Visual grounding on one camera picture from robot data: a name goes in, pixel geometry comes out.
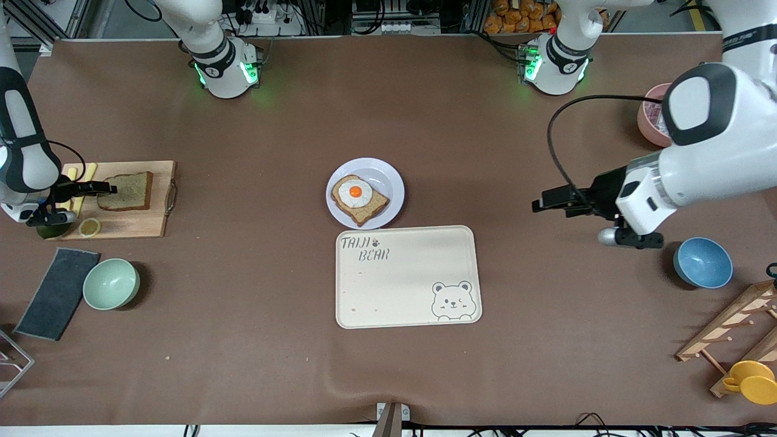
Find brown bread slice plain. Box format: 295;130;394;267
97;172;154;212

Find pale round plate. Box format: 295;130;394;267
326;158;405;230

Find yellow plastic knife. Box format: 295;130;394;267
73;163;98;217

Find wooden cutting board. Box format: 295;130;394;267
52;160;178;240

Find pink bowl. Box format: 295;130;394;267
637;83;676;148

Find mint green bowl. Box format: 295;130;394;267
83;258;141;311

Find dark grey cloth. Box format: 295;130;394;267
13;247;101;342

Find blue bowl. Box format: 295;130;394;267
673;237;734;290

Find wooden drying rack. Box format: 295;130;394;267
676;279;777;398

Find cream tray with bear print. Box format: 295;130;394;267
336;225;483;330

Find orange snack packages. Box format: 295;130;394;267
484;0;608;34

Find brown bread slice under egg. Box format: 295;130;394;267
331;175;390;227

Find fried egg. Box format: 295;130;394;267
338;179;373;209

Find yellow cup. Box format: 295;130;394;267
722;361;777;405

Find white power strip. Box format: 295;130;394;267
229;5;304;37

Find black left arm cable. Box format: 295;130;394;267
547;95;667;208

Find aluminium frame rail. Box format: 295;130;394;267
12;0;92;56

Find grey metal wire rack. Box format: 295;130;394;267
0;328;35;399

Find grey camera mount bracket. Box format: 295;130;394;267
372;402;411;437

